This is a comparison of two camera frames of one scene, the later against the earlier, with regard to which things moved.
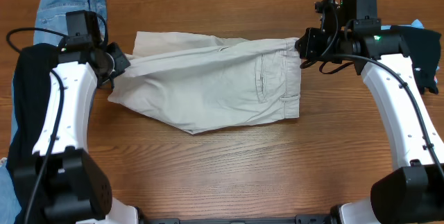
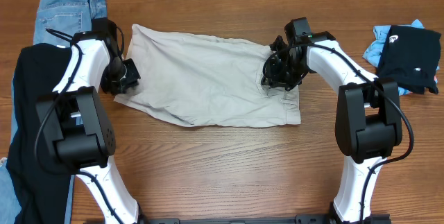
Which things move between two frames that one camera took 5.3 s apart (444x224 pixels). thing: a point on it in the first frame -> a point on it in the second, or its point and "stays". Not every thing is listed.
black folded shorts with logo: x=424 y=48 stays
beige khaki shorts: x=200 y=82 stays
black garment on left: x=32 y=69 stays
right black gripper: x=309 y=41 -> x=274 y=79
